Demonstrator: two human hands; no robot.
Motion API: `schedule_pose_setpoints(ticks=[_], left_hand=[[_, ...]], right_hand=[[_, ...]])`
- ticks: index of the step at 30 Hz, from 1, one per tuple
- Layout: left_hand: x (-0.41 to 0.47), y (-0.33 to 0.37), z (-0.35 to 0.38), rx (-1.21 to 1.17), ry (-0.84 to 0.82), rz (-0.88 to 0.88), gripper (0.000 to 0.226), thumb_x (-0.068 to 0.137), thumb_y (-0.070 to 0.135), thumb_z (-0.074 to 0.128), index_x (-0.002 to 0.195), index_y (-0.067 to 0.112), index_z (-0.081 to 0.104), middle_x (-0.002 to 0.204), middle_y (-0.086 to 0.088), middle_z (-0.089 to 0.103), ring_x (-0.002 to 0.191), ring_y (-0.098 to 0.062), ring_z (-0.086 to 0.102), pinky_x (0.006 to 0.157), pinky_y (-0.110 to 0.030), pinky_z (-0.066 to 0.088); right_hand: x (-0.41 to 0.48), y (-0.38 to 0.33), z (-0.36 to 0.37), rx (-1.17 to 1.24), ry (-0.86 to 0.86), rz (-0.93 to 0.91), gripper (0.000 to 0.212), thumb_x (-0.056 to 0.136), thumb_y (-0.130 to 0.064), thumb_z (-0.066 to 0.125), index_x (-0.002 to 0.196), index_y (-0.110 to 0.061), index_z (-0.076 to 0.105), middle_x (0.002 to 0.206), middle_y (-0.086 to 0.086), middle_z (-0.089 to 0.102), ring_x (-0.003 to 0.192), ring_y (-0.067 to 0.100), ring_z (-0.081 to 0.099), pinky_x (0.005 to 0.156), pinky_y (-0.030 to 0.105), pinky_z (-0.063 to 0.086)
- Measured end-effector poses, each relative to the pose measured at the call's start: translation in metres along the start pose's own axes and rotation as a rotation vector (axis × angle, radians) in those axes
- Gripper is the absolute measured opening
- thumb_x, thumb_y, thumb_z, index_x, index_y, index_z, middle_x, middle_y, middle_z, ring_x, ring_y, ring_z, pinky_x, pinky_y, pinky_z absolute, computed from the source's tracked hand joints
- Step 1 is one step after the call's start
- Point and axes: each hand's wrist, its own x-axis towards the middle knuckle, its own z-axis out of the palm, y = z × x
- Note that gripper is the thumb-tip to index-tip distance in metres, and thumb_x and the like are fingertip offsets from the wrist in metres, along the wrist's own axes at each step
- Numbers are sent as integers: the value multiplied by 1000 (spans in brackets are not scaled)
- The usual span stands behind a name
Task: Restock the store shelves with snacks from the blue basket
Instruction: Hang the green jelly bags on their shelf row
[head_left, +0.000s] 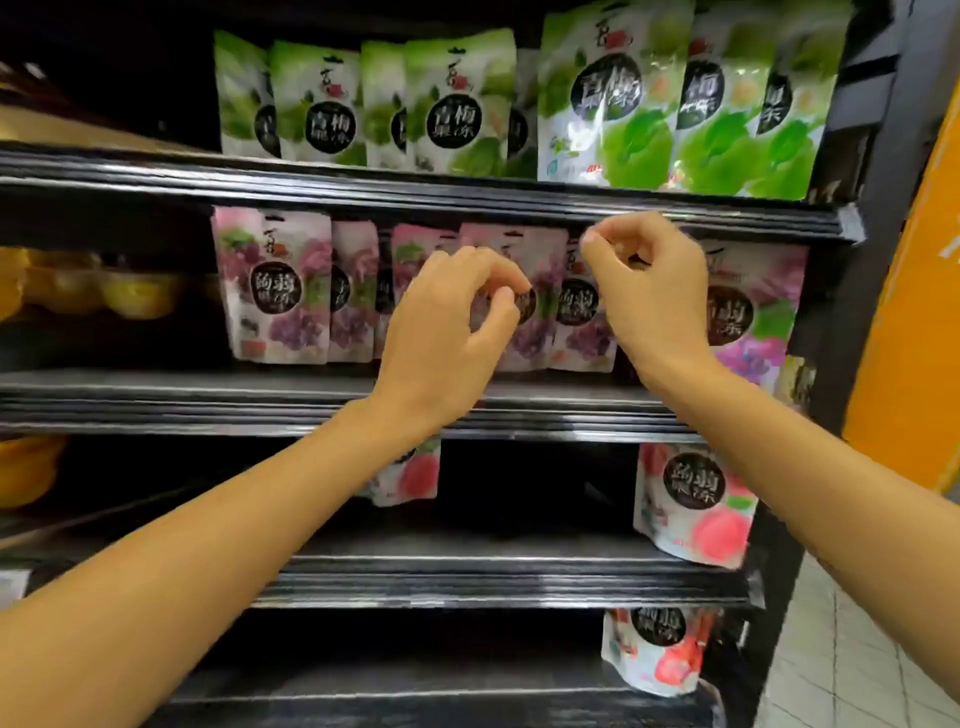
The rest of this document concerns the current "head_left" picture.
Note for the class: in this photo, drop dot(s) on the person's left hand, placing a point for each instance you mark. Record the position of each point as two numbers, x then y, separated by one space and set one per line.
435 360

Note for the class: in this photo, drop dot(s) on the person's right hand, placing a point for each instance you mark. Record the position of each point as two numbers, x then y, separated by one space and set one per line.
660 315

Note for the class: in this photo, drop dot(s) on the black low shelf rack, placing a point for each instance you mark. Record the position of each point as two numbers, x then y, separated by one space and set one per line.
300 405

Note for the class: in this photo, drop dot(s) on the row of purple jelly packs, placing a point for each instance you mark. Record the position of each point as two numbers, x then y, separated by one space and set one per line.
277 292

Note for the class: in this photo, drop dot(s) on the row of green plum pouches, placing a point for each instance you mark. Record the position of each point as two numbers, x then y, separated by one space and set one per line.
465 112

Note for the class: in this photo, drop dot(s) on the person's left forearm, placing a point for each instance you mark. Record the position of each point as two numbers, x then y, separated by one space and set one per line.
187 585

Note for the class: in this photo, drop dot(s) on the person's right forearm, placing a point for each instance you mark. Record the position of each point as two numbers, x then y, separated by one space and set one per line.
840 510

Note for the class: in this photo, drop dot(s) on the row of yellow jelly cups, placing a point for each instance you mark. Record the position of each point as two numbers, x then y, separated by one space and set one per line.
75 285

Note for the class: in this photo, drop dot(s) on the large yellow jelly tubs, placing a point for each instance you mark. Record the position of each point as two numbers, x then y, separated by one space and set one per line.
26 469

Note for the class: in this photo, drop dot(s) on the orange hanging sign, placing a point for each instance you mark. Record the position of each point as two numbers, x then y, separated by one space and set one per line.
915 337

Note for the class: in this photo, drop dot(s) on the tan cardboard tray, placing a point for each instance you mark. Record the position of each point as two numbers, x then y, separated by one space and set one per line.
75 131

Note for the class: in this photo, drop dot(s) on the white price tag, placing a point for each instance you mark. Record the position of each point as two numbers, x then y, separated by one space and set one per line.
11 589

